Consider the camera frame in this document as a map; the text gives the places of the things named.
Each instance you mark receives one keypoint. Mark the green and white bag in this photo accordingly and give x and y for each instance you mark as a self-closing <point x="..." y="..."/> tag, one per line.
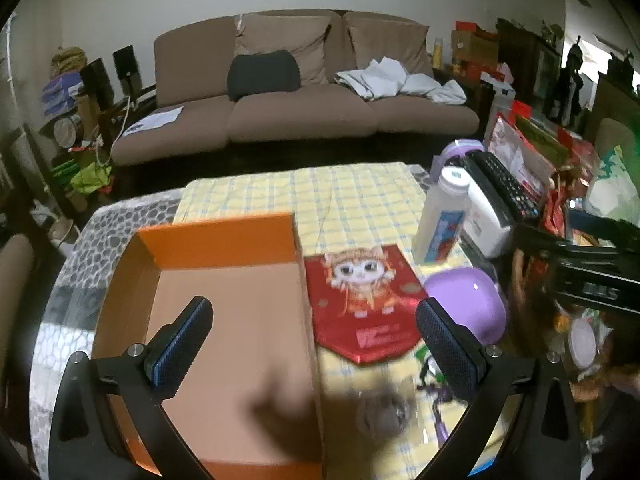
<point x="612" y="180"/>

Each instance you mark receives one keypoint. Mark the white tissue box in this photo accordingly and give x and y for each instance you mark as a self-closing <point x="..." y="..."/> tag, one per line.
<point x="487" y="215"/>

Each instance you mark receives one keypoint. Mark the purple eyelash curler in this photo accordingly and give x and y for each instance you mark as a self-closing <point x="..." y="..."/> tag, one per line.
<point x="440" y="415"/>

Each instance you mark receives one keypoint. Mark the orange drink bottle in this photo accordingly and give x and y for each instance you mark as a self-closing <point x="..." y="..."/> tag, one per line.
<point x="438" y="52"/>

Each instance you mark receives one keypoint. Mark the orange cardboard box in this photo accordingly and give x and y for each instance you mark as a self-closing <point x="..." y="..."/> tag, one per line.
<point x="225" y="320"/>

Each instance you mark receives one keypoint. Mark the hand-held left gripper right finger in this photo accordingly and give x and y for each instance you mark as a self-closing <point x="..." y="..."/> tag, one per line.
<point x="446" y="355"/>

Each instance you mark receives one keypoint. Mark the white paper sheet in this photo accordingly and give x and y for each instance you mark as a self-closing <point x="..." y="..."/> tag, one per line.
<point x="152" y="121"/>

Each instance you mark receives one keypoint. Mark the round white lid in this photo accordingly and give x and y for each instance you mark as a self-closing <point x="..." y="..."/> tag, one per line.
<point x="582" y="342"/>

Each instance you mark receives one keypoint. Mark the white crumpled cloth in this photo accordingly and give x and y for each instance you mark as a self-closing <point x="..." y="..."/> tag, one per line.
<point x="395" y="82"/>

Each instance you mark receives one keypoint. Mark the black remote control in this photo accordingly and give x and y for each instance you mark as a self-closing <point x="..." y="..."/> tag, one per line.
<point x="505" y="182"/>

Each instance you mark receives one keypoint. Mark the dark wooden cabinet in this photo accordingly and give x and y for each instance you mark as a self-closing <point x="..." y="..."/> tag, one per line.
<point x="525" y="65"/>

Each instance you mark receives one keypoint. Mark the red cartoon print packet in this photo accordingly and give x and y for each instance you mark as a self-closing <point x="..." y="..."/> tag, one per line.
<point x="365" y="300"/>

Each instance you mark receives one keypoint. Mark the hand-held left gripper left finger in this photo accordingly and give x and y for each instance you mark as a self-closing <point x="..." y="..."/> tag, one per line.
<point x="175" y="355"/>

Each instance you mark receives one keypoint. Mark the brown sofa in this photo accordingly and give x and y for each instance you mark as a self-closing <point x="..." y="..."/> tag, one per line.
<point x="300" y="117"/>

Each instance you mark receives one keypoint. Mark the clear packet with grey contents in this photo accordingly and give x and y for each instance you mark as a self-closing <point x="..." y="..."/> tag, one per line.
<point x="385" y="410"/>

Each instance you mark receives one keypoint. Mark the black speaker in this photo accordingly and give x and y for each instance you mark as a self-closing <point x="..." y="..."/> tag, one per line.
<point x="126" y="65"/>

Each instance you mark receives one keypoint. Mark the white plastic bottle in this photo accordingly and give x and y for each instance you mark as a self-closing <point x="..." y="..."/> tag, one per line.
<point x="440" y="220"/>

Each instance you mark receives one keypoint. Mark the purple oval case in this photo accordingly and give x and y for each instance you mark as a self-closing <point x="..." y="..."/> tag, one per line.
<point x="467" y="300"/>

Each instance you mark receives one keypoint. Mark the brown cardboard box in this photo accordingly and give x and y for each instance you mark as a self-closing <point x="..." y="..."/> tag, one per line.
<point x="475" y="45"/>

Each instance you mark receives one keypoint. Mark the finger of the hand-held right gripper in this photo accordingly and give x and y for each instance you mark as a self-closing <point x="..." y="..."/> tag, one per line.
<point x="560" y="245"/>
<point x="600" y="222"/>

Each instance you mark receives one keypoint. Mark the blue package stack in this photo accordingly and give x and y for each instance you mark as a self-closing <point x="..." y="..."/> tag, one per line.
<point x="62" y="92"/>

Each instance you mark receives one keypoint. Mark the black cushion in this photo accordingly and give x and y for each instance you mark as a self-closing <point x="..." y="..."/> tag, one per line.
<point x="262" y="75"/>

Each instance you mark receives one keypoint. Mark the green plastic bag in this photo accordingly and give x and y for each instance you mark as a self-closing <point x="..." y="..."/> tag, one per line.
<point x="90" y="177"/>

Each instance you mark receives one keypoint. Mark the yellow checked tablecloth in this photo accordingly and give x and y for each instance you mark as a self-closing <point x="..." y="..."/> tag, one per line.
<point x="350" y="200"/>

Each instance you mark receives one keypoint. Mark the purple lidded jar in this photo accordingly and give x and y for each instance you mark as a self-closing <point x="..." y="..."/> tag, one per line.
<point x="462" y="150"/>

